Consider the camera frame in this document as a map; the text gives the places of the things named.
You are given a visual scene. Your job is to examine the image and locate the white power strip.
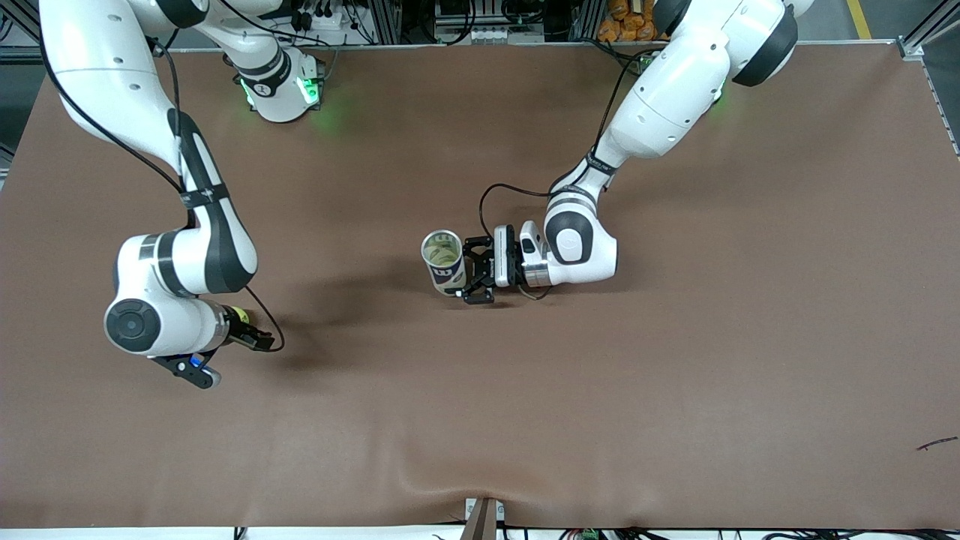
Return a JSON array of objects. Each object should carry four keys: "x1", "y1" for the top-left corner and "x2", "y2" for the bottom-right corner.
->
[{"x1": 291, "y1": 0, "x2": 357, "y2": 35}]

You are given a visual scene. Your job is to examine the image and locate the white blue tennis ball can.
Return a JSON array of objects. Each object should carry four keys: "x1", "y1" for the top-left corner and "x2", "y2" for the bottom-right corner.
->
[{"x1": 420, "y1": 229, "x2": 468, "y2": 298}]

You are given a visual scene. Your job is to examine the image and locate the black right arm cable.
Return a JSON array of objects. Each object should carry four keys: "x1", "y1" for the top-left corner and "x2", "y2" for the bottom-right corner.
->
[{"x1": 37, "y1": 30, "x2": 287, "y2": 353}]

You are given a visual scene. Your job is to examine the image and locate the yellow floor tape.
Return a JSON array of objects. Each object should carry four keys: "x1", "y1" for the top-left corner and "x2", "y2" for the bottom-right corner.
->
[{"x1": 846, "y1": 0, "x2": 875, "y2": 40}]

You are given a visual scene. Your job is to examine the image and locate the brown table cover sheet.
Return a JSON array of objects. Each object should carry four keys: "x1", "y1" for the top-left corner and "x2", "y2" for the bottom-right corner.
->
[{"x1": 0, "y1": 41, "x2": 960, "y2": 530}]

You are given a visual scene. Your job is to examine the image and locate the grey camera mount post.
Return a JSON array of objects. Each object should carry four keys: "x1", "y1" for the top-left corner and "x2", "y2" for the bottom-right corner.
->
[{"x1": 461, "y1": 496, "x2": 506, "y2": 540}]

